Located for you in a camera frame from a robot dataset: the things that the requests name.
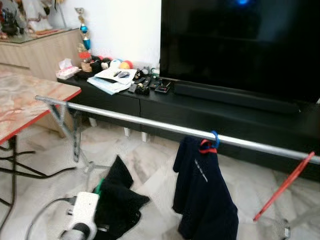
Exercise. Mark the white blue round toy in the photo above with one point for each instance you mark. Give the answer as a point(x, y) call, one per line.
point(115, 64)

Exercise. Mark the black computer mouse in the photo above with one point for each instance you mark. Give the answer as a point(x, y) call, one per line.
point(122, 74)

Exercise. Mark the black remote control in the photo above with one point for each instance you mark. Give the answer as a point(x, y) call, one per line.
point(141, 86)

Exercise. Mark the orange red round toy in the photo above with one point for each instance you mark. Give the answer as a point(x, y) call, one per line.
point(127, 64)

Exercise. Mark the silver clothes rack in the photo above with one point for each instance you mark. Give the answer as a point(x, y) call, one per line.
point(150, 123)

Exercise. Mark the black tv console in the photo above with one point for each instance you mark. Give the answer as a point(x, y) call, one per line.
point(225, 125)

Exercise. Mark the blue and red clothes hanger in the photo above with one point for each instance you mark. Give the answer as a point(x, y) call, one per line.
point(207, 148)

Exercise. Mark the black garment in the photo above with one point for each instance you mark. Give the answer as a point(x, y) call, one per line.
point(122, 205)

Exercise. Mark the glass jar red lid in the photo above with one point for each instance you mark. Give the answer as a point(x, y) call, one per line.
point(86, 62)

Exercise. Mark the black television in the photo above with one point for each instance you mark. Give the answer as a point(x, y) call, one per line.
point(240, 45)

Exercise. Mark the pink tissue pack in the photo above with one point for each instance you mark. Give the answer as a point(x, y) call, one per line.
point(67, 70)

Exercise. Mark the light wooden cabinet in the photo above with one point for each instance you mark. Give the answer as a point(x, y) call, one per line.
point(40, 55)

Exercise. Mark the white figurine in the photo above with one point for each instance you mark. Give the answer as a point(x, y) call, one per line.
point(37, 15)

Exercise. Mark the white paper stack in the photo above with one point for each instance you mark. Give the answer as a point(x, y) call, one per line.
point(112, 85)

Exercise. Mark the gold trophy blue ball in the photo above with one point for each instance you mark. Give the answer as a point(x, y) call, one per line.
point(85, 40)

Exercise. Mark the dark figurine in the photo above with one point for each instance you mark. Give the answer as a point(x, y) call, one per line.
point(11, 22)

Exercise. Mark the black clothes hanger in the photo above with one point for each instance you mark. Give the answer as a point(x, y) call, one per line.
point(76, 140)

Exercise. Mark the black soundbar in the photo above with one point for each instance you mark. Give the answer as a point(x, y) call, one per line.
point(235, 97)

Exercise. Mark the black mouse plush toy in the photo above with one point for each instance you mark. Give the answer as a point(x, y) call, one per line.
point(101, 65)

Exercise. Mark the small black box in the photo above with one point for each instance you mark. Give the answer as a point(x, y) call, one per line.
point(162, 86)

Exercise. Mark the navy t-shirt white print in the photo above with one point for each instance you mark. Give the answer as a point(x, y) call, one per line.
point(207, 200)

